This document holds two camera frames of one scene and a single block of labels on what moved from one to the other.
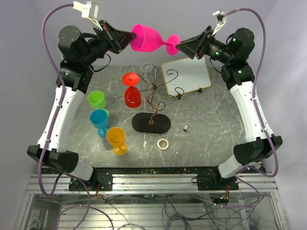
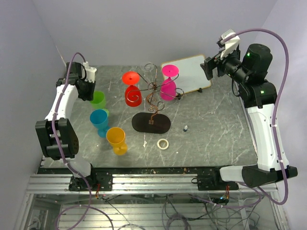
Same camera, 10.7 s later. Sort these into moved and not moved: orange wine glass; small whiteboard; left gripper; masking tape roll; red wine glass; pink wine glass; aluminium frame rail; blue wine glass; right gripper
Moved: right gripper; left gripper; pink wine glass
Not moved: blue wine glass; masking tape roll; orange wine glass; small whiteboard; aluminium frame rail; red wine glass
